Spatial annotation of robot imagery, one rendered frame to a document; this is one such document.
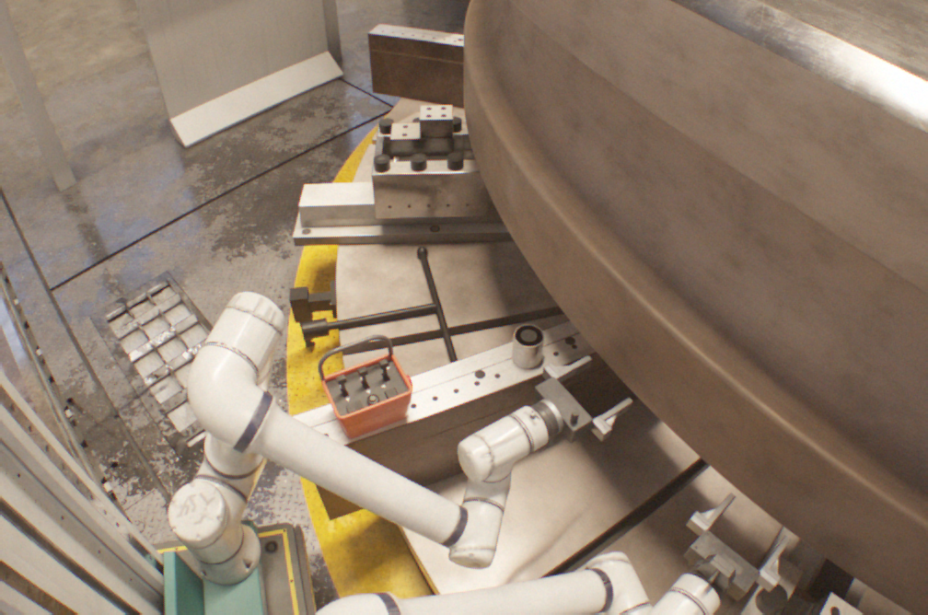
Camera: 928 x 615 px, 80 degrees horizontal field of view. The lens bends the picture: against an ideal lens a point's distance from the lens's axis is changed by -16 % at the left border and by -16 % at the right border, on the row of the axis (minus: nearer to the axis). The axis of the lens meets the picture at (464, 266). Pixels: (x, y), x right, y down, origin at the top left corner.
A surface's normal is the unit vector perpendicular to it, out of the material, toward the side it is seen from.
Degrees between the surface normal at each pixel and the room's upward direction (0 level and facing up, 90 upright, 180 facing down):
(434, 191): 90
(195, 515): 10
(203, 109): 37
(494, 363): 0
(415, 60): 90
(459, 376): 0
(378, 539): 0
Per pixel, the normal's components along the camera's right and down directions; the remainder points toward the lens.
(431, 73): -0.36, 0.65
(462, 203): 0.03, 0.69
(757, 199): -0.84, 0.37
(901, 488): -0.13, -0.62
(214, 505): 0.10, -0.65
